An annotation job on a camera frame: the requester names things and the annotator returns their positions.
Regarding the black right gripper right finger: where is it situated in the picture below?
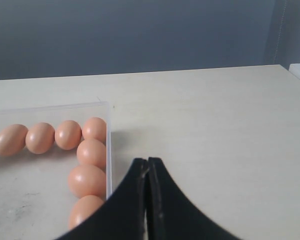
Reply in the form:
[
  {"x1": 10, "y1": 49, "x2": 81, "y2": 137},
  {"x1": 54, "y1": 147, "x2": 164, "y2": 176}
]
[{"x1": 146, "y1": 157, "x2": 237, "y2": 240}]

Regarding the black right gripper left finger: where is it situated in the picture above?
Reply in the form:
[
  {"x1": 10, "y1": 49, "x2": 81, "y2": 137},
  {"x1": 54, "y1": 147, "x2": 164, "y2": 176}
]
[{"x1": 59, "y1": 158, "x2": 148, "y2": 240}]

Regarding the brown egg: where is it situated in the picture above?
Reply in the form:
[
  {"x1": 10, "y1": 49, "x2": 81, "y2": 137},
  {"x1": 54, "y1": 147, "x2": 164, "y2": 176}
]
[
  {"x1": 82, "y1": 117, "x2": 107, "y2": 144},
  {"x1": 76, "y1": 138, "x2": 107, "y2": 169},
  {"x1": 68, "y1": 195, "x2": 104, "y2": 230},
  {"x1": 67, "y1": 164, "x2": 107, "y2": 199},
  {"x1": 0, "y1": 124, "x2": 28, "y2": 157},
  {"x1": 25, "y1": 122, "x2": 55, "y2": 155},
  {"x1": 54, "y1": 120, "x2": 82, "y2": 150}
]

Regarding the clear plastic container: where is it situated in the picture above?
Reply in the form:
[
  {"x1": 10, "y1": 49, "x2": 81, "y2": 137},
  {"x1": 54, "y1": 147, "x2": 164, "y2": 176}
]
[{"x1": 0, "y1": 102, "x2": 110, "y2": 240}]

